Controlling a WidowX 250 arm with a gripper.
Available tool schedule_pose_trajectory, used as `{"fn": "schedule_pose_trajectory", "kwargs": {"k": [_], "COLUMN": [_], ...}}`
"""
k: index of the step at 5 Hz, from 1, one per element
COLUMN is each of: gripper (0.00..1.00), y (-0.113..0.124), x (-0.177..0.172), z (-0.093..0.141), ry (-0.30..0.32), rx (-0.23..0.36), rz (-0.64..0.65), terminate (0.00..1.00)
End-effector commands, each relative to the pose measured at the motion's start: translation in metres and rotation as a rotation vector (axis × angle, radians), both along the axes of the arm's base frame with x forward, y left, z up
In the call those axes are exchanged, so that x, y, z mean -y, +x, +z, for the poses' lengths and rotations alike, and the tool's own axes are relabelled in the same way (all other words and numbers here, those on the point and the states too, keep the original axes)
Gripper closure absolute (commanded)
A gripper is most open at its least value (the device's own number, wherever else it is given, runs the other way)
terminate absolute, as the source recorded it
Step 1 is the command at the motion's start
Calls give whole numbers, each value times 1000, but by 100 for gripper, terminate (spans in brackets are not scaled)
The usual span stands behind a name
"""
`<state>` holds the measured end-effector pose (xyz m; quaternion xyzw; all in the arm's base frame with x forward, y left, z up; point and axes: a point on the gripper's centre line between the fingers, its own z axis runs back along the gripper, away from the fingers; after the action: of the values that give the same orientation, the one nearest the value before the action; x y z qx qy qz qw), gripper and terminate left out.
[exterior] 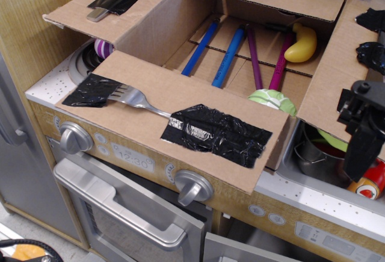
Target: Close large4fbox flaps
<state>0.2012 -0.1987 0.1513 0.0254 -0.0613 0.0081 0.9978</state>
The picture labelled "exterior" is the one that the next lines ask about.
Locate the left blue marker pen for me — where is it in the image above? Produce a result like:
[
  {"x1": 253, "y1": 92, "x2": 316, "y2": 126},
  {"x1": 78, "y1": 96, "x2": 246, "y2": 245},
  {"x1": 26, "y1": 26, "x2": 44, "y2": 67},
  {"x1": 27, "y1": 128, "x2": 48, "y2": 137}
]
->
[{"x1": 181, "y1": 18, "x2": 220, "y2": 76}]

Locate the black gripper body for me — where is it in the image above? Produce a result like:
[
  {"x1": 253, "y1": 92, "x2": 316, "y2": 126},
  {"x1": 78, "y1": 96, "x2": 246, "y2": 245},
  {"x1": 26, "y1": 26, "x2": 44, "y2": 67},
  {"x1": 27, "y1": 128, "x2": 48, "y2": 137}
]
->
[{"x1": 337, "y1": 80, "x2": 384, "y2": 134}]

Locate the silver handle under black tape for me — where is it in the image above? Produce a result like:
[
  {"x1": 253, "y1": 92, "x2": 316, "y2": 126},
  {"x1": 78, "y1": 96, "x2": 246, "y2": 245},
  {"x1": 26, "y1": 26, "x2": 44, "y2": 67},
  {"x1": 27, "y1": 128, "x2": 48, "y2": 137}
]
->
[{"x1": 87, "y1": 8, "x2": 109, "y2": 22}]

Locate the green toy plate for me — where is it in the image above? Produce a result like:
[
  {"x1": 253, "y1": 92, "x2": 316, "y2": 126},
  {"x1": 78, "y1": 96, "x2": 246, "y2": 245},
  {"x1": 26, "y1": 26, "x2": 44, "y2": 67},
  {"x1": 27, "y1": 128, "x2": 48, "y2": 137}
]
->
[{"x1": 317, "y1": 129, "x2": 348, "y2": 152}]

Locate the left silver stove knob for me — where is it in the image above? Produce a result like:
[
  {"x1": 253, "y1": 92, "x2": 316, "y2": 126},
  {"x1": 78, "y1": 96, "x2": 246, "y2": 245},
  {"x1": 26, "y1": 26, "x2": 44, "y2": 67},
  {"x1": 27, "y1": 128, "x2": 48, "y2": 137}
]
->
[{"x1": 60, "y1": 121, "x2": 94, "y2": 155}]

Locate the toy ketchup bottle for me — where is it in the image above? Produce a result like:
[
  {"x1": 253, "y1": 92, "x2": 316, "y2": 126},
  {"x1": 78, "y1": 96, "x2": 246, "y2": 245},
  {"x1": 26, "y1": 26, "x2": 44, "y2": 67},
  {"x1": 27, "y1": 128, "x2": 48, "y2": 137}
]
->
[{"x1": 347, "y1": 159, "x2": 384, "y2": 200}]

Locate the right blue marker pen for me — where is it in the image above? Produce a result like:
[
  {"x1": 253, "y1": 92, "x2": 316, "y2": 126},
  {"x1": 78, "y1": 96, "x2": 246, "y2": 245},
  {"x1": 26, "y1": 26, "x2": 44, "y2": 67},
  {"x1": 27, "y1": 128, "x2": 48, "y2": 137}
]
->
[{"x1": 211, "y1": 25, "x2": 245, "y2": 88}]

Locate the purple striped toy ball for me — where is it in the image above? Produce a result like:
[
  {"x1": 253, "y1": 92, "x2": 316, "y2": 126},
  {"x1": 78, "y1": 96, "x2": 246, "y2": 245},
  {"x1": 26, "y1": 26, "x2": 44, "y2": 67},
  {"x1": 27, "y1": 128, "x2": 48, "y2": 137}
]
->
[{"x1": 94, "y1": 39, "x2": 114, "y2": 60}]

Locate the black cable loop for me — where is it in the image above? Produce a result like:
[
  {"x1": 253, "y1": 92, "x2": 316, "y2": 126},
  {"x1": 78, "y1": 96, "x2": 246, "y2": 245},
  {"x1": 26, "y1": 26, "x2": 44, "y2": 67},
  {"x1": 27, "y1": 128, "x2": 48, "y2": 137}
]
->
[{"x1": 0, "y1": 238, "x2": 63, "y2": 262}]

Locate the silver stove knob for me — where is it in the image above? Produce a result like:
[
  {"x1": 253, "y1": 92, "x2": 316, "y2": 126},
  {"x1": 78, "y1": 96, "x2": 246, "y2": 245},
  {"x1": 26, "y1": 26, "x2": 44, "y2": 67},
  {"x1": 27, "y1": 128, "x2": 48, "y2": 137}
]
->
[
  {"x1": 60, "y1": 121, "x2": 94, "y2": 155},
  {"x1": 174, "y1": 170, "x2": 214, "y2": 206}
]

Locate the blue marker pen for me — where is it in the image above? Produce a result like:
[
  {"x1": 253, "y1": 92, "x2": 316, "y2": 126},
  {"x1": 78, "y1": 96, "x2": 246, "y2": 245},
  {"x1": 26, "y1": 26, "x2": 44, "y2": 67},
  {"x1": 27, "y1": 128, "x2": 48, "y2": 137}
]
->
[
  {"x1": 211, "y1": 25, "x2": 245, "y2": 88},
  {"x1": 181, "y1": 18, "x2": 220, "y2": 76}
]

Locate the toy stove burner ring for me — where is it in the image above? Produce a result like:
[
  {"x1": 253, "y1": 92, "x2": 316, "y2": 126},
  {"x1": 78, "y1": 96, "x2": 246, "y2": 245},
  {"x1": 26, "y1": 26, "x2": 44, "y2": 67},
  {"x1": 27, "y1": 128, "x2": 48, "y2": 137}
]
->
[{"x1": 68, "y1": 39, "x2": 105, "y2": 86}]

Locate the silver oven door with handle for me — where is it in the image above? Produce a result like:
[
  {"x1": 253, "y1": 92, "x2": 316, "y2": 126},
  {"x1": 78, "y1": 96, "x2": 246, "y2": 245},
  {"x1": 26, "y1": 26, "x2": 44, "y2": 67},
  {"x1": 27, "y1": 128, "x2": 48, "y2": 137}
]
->
[{"x1": 53, "y1": 157, "x2": 207, "y2": 262}]

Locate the purple marker pen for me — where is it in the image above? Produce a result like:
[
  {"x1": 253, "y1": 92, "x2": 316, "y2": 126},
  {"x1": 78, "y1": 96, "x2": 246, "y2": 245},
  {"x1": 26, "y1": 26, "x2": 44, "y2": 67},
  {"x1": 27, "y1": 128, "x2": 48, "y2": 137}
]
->
[{"x1": 246, "y1": 26, "x2": 263, "y2": 90}]

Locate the grey toy fridge door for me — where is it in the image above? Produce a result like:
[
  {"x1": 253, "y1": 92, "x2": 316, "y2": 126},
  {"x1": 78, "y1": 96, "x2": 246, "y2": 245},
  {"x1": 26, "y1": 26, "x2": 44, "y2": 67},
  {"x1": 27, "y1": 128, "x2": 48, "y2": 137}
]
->
[{"x1": 1, "y1": 61, "x2": 80, "y2": 240}]

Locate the green toy cabbage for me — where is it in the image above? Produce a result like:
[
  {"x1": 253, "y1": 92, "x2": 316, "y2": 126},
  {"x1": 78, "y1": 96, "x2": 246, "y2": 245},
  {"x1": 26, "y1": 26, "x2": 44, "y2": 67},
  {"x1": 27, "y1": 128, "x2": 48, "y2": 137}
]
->
[{"x1": 248, "y1": 89, "x2": 297, "y2": 116}]

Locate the large brown cardboard box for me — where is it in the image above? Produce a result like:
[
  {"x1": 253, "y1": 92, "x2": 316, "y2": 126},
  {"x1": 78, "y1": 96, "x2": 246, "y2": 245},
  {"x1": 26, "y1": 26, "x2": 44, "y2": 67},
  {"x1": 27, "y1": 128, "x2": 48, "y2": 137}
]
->
[{"x1": 42, "y1": 0, "x2": 385, "y2": 196}]

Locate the small steel toy pot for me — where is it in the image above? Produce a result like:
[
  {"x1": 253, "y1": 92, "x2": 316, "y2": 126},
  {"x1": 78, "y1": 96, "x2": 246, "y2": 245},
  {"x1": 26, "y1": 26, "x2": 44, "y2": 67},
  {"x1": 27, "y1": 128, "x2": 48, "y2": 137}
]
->
[{"x1": 294, "y1": 123, "x2": 349, "y2": 184}]

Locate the silver fork taped on flap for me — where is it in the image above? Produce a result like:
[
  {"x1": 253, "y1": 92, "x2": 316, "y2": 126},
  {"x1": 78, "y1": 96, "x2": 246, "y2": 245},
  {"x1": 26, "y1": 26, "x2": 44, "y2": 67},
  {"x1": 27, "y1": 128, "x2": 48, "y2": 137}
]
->
[{"x1": 108, "y1": 84, "x2": 171, "y2": 119}]

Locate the yellow toy banana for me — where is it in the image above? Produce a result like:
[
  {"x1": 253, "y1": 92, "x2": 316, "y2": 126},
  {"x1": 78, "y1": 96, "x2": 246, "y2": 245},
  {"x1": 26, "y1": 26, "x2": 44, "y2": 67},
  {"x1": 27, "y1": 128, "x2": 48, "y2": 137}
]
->
[{"x1": 284, "y1": 23, "x2": 317, "y2": 63}]

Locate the silver dishwasher door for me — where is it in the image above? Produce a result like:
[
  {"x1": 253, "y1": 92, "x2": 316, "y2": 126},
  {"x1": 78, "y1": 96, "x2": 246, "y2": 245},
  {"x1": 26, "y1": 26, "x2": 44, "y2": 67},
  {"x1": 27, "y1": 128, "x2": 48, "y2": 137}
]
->
[{"x1": 203, "y1": 233, "x2": 297, "y2": 261}]

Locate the right silver stove knob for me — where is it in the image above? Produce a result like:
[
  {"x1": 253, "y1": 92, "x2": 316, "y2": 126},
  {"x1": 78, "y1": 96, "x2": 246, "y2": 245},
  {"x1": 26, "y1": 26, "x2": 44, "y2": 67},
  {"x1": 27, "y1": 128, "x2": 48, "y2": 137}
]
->
[{"x1": 174, "y1": 170, "x2": 214, "y2": 206}]

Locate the magenta marker pen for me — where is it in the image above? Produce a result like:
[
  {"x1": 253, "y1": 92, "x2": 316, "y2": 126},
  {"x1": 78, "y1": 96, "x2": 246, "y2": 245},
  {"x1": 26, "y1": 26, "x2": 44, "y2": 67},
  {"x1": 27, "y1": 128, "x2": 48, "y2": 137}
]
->
[{"x1": 268, "y1": 33, "x2": 294, "y2": 90}]

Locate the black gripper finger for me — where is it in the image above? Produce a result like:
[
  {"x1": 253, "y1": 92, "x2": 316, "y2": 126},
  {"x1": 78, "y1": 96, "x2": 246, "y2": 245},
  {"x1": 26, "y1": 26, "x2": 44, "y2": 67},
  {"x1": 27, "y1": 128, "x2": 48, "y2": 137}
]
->
[{"x1": 343, "y1": 119, "x2": 384, "y2": 182}]

